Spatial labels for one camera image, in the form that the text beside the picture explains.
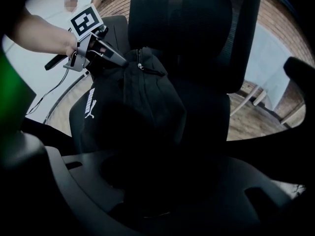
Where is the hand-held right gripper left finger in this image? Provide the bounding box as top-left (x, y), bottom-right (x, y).
top-left (0, 47), bottom-right (48, 173)

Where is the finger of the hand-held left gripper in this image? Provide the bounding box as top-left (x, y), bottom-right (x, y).
top-left (85, 54), bottom-right (119, 78)
top-left (95, 38), bottom-right (129, 67)

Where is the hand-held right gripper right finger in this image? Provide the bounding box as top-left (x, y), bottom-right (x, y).
top-left (283, 56), bottom-right (315, 108)

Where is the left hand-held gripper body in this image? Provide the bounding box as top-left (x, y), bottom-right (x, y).
top-left (44, 3), bottom-right (109, 72)

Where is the black bag with white print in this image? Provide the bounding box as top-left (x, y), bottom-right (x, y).
top-left (69, 47), bottom-right (188, 157)

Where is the black mesh office chair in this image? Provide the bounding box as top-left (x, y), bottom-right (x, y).
top-left (69, 0), bottom-right (265, 157)

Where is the person's left forearm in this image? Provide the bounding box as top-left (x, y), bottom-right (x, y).
top-left (9, 7), bottom-right (72, 56)

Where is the person's left hand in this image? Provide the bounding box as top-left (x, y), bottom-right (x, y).
top-left (63, 34), bottom-right (79, 57)

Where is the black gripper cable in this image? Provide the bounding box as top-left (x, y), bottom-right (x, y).
top-left (26, 67), bottom-right (70, 116)

